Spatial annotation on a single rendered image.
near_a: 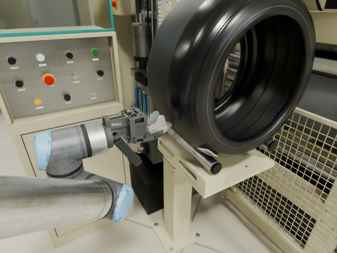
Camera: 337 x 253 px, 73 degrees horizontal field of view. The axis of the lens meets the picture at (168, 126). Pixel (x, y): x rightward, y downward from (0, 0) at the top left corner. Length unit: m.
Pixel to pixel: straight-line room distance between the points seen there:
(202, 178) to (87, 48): 0.82
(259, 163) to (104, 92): 0.85
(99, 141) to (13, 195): 0.28
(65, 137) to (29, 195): 0.24
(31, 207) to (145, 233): 1.39
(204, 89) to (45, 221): 0.43
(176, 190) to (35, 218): 1.01
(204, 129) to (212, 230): 1.20
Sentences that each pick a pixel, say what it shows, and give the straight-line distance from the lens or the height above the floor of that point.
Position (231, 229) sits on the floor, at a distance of 1.79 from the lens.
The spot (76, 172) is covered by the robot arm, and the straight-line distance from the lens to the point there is 0.64.
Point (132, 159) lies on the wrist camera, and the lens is 0.68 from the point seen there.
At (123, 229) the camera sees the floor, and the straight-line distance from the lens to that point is 1.77.
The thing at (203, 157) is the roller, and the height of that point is 0.92.
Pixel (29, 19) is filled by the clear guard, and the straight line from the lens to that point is 1.17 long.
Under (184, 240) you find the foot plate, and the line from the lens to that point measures 1.68.
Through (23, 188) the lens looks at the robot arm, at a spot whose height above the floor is 1.16.
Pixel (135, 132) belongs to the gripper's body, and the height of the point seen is 1.08.
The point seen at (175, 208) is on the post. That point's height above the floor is 0.31.
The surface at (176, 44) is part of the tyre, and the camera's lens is 0.63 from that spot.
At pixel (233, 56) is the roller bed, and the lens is 1.27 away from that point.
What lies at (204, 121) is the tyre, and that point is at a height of 1.10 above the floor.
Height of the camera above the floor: 1.39
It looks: 28 degrees down
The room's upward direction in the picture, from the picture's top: straight up
